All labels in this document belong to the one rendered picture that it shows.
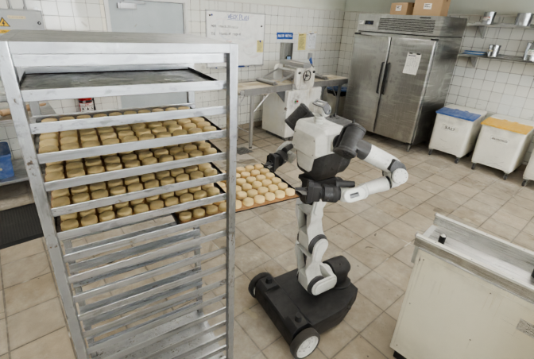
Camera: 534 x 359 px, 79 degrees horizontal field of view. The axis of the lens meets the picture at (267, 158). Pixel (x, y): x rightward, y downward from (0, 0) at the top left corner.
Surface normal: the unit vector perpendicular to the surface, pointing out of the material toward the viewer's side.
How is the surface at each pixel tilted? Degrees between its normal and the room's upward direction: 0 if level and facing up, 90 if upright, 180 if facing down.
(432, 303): 90
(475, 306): 90
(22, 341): 0
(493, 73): 90
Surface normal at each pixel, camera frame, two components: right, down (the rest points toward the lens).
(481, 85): -0.77, 0.22
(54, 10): 0.63, 0.34
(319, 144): -0.24, 0.30
